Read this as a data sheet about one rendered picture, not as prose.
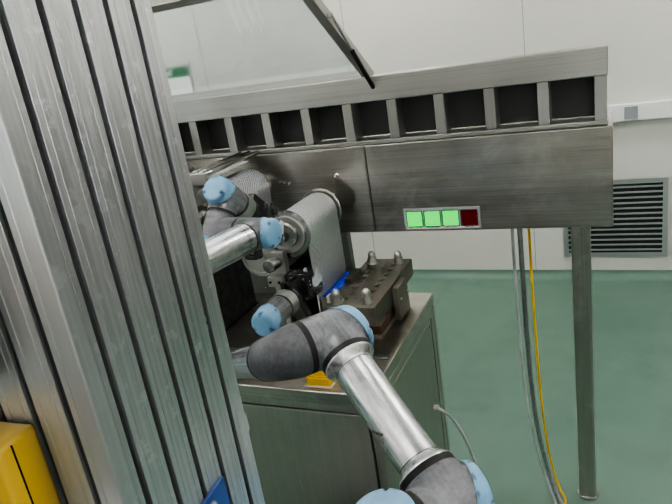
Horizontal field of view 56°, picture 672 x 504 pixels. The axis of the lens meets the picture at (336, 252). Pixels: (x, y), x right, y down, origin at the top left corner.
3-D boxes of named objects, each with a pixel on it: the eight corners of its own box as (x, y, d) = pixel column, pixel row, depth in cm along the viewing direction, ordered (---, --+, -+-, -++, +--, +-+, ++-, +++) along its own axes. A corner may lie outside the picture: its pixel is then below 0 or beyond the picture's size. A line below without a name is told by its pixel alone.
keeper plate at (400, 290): (395, 320, 201) (391, 288, 197) (404, 306, 210) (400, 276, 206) (403, 320, 200) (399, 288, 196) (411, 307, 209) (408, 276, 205)
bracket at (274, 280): (280, 348, 197) (261, 256, 187) (289, 338, 203) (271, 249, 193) (294, 348, 195) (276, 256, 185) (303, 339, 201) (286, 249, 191)
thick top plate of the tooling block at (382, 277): (327, 324, 191) (324, 306, 189) (370, 274, 226) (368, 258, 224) (376, 326, 185) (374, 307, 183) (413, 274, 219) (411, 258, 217)
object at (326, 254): (318, 302, 195) (308, 246, 189) (345, 273, 215) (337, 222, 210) (319, 302, 195) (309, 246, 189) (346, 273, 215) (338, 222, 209)
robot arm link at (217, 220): (224, 248, 151) (235, 206, 154) (189, 247, 157) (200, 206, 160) (243, 259, 158) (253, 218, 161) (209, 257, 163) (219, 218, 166)
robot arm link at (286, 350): (269, 394, 123) (219, 393, 167) (319, 374, 127) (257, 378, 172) (250, 337, 124) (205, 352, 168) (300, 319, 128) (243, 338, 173)
